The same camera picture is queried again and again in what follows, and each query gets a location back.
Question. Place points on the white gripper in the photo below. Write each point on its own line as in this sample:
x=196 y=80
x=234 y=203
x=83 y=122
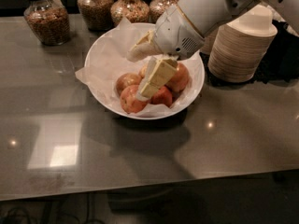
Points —
x=177 y=34

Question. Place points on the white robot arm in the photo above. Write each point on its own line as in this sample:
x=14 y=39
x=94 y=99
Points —
x=207 y=15

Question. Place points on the middle rear apple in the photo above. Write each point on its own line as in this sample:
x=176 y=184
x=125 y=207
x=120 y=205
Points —
x=142 y=71

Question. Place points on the white bowl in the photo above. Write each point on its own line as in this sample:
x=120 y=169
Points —
x=102 y=87

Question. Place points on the left rear apple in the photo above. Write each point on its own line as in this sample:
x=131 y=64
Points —
x=126 y=80

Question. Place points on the right rear apple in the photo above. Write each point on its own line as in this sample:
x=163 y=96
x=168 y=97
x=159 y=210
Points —
x=180 y=80

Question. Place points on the dark red front apple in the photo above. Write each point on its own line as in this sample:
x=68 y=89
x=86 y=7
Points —
x=162 y=97

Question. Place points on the front left apple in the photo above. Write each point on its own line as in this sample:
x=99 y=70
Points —
x=129 y=103

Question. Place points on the rear stack paper bowls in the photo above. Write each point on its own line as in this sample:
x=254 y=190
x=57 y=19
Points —
x=209 y=42

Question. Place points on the stack paper bowls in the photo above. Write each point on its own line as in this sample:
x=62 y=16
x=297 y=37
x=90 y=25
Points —
x=241 y=44
x=209 y=42

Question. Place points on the glass cereal jar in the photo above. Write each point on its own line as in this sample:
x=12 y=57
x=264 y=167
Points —
x=158 y=7
x=49 y=21
x=133 y=10
x=96 y=13

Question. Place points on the front stack paper bowls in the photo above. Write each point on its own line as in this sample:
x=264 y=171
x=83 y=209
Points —
x=241 y=44

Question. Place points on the leftmost glass cereal jar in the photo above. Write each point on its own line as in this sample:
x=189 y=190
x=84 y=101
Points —
x=49 y=21

